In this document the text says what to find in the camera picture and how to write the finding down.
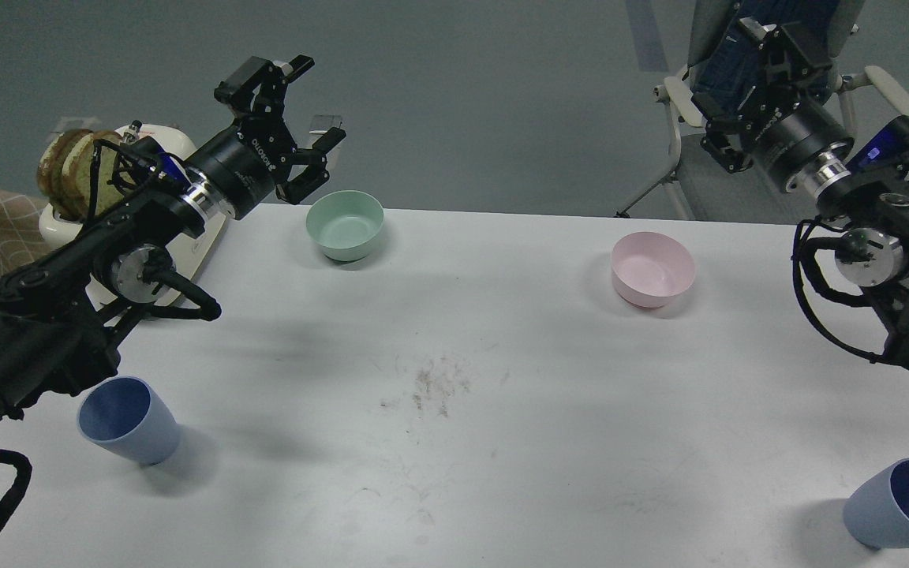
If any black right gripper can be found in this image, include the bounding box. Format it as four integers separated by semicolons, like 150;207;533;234
691;21;854;194

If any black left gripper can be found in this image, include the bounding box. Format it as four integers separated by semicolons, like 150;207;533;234
186;54;346;220

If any blue cup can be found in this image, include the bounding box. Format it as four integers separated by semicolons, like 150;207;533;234
843;459;909;549
77;376;181;466

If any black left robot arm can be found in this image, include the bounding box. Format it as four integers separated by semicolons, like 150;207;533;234
0;54;346;533

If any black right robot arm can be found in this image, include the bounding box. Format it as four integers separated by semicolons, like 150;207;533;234
691;17;909;371

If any blue denim jacket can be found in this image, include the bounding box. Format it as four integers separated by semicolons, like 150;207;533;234
688;1;843;115

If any grey office chair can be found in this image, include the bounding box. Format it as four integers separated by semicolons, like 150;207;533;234
617;1;909;224

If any green bowl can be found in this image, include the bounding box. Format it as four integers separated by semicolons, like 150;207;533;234
305;190;385;263

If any cream toaster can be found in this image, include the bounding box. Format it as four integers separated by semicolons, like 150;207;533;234
39;125;227;308

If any pink bowl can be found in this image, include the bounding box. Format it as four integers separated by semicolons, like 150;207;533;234
610;231;697;309

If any back toast slice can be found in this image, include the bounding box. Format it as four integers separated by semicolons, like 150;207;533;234
36;129;93;222

